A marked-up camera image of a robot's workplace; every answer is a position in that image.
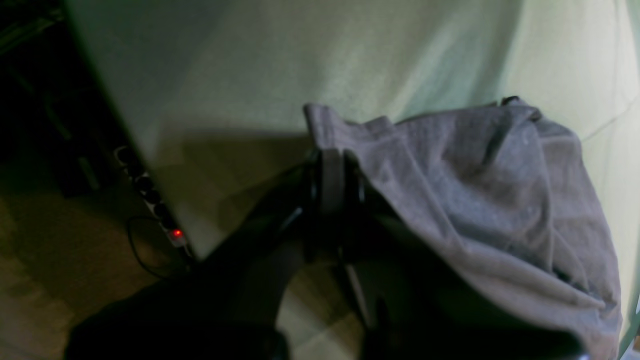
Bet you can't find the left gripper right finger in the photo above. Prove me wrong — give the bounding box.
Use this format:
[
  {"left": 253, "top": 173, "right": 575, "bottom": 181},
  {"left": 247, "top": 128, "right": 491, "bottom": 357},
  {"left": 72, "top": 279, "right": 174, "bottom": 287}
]
[{"left": 340, "top": 151, "right": 590, "bottom": 360}]

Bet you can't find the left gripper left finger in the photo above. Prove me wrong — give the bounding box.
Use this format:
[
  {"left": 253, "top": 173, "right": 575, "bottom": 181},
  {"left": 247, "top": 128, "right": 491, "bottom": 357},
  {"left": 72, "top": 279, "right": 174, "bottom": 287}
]
[{"left": 65, "top": 149, "right": 346, "bottom": 360}]

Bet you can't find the grey t-shirt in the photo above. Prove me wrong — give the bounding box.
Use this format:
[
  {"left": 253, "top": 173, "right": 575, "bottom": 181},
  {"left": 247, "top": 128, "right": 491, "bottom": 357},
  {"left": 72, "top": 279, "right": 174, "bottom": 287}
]
[{"left": 304, "top": 98, "right": 623, "bottom": 360}]

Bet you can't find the black power strip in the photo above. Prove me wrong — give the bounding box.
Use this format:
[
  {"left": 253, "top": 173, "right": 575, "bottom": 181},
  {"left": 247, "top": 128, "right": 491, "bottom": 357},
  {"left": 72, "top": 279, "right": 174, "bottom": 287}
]
[{"left": 112, "top": 145, "right": 194, "bottom": 259}]

